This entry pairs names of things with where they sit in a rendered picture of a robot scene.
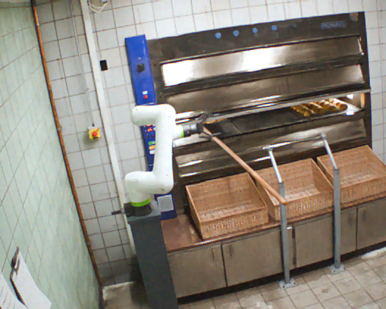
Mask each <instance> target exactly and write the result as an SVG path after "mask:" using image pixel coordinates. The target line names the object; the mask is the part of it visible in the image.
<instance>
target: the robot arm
mask: <svg viewBox="0 0 386 309"><path fill-rule="evenodd" d="M215 116H219V114H213V113H211V114H208V112H205V113H204V114H203V115H201V116H200V117H199V118H197V119H196V122H197V123H196V124H191V125H189V124H184V125H180V126H177V125H176V124H175V117H176V113H175V110H174V109H173V108H172V106H170V105H166V104H164V105H159V106H151V107H144V106H139V107H135V108H134V109H133V110H132V112H131V113H130V118H131V121H132V123H133V124H135V125H136V126H146V125H152V124H154V125H155V127H156V149H155V159H154V169H153V172H150V171H133V172H130V173H128V174H127V175H126V176H125V178H124V180H125V185H126V191H127V194H128V197H129V201H130V202H127V203H123V205H124V208H121V210H115V211H112V212H111V213H112V216H113V215H116V214H119V213H122V215H124V214H126V216H127V218H128V217H130V216H139V217H142V216H147V215H148V214H150V213H152V212H153V211H154V206H153V204H152V203H151V201H150V194H166V193H168V192H169V191H170V190H171V189H172V187H173V184H174V181H173V174H172V162H171V151H172V141H175V140H177V139H180V138H186V137H190V136H191V135H195V134H199V138H205V139H208V140H212V137H215V136H217V135H220V134H222V133H221V132H219V133H212V134H209V133H207V132H204V131H203V130H204V129H203V125H202V124H203V123H204V122H205V121H206V120H207V119H208V117H210V118H211V117H215ZM203 117H204V119H203V120H202V121H201V122H200V123H199V120H201V119H202V118H203ZM201 132H203V133H204V134H206V135H208V136H209V137H207V136H203V135H200V133H201Z"/></svg>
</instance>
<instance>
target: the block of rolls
mask: <svg viewBox="0 0 386 309"><path fill-rule="evenodd" d="M319 105H320V106H319ZM290 107H291V108H293V109H294V110H296V111H297V112H300V114H304V116H305V117H307V116H312V115H313V114H314V112H316V113H317V114H323V113H325V112H326V110H328V112H334V111H337V108H338V107H339V108H340V109H344V110H345V109H348V108H349V106H348V104H346V103H344V102H342V101H339V100H338V99H336V98H334V99H327V100H323V101H322V100H320V101H316V102H310V103H307V104H298V106H295V105H293V106H290ZM322 107H323V108H322Z"/></svg>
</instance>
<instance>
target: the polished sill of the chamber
mask: <svg viewBox="0 0 386 309"><path fill-rule="evenodd" d="M364 115H365V111H364V110H358V111H354V112H347V113H342V114H338V115H335V116H334V115H332V116H326V117H323V118H317V119H310V120H306V121H300V122H297V123H293V124H287V125H279V126H276V127H269V128H266V129H259V130H255V131H252V132H245V133H241V134H237V135H228V136H224V137H220V138H218V139H219V140H221V141H222V142H223V143H228V142H233V141H238V140H243V139H247V138H249V139H250V138H256V137H260V136H264V135H270V134H274V133H278V132H284V131H288V130H291V129H300V128H304V127H310V126H313V125H317V124H323V123H325V124H326V123H329V122H333V121H338V120H342V119H348V118H354V117H357V116H364ZM214 145H218V143H217V142H216V141H215V140H214V139H212V140H205V141H199V142H195V143H189V144H185V145H181V146H174V154H176V153H180V152H186V151H190V150H194V149H200V148H204V147H208V146H214Z"/></svg>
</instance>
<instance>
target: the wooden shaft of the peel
mask: <svg viewBox="0 0 386 309"><path fill-rule="evenodd" d="M203 129H204V131H205V132H207V133H209V134H212V133H211V132H210V131H209V130H208V129H207V128H206V127H203ZM212 138H213V139H214V140H215V141H216V142H217V143H218V144H219V145H221V146H222V147H223V148H224V149H225V150H226V151H227V152H228V153H229V154H230V155H231V156H233V158H234V159H235V160H236V161H237V162H238V163H239V164H240V165H241V166H242V167H244V169H245V170H247V171H248V172H249V173H250V174H251V175H252V176H253V177H254V178H255V179H256V180H257V181H258V182H259V183H260V184H261V185H262V186H263V187H264V188H265V189H267V190H268V191H269V192H270V193H271V194H272V195H273V196H274V197H275V198H276V199H277V200H278V201H279V202H280V203H282V204H283V205H286V204H287V201H285V200H284V199H283V198H282V197H281V196H280V195H279V194H278V193H277V192H276V191H275V190H274V189H273V188H271V187H270V186H269V185H268V183H267V182H265V181H264V180H263V179H262V178H261V177H260V176H259V175H258V174H256V173H255V171H254V170H253V169H251V168H249V167H248V166H247V165H246V164H245V163H244V162H243V161H242V160H241V159H240V158H239V157H238V156H237V155H236V154H235V153H234V152H233V151H232V150H231V149H230V148H229V147H228V146H226V145H225V144H224V143H223V142H222V141H221V140H219V139H218V138H217V137H216V136H215V137H212Z"/></svg>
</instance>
